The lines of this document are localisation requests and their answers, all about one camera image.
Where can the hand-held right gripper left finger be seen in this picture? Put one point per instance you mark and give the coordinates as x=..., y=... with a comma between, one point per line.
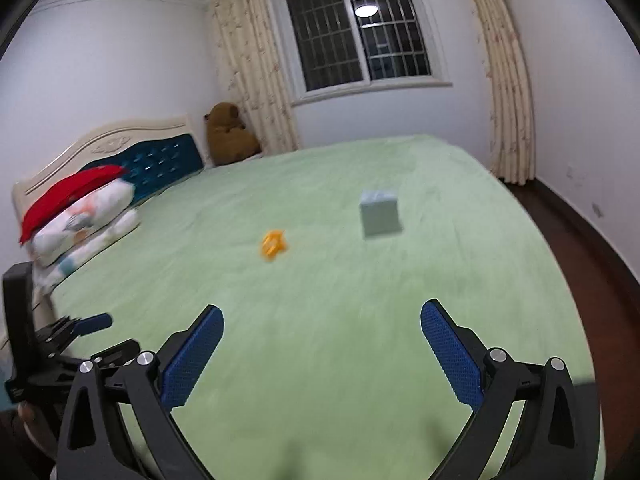
x=192, y=355

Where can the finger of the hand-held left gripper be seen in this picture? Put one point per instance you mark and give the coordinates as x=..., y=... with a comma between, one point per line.
x=117, y=349
x=95, y=322

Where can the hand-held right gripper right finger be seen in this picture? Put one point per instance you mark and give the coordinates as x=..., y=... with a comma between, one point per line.
x=450, y=355

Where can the small orange toy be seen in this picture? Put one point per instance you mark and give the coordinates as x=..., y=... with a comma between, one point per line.
x=274, y=245

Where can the light blue box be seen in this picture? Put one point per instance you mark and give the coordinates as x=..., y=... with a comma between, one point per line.
x=381, y=212

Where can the person's left hand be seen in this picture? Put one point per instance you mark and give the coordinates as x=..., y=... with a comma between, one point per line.
x=26, y=415

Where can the white floral pillow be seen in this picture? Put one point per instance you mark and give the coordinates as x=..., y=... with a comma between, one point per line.
x=85, y=230

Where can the red pillow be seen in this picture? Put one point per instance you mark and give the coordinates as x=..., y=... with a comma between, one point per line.
x=65, y=190

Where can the bed with green sheet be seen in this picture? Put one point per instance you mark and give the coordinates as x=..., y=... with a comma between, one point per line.
x=325, y=285

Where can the cream headboard with blue padding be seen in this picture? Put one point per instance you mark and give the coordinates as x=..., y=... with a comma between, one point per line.
x=160, y=157

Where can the brown teddy bear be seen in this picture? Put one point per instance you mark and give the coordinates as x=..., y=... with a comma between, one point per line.
x=230, y=135

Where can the floral cream curtain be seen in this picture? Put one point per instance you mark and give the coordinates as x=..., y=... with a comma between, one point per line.
x=505, y=85
x=252, y=70

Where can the barred window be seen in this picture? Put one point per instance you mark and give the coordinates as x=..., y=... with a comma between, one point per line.
x=360, y=30

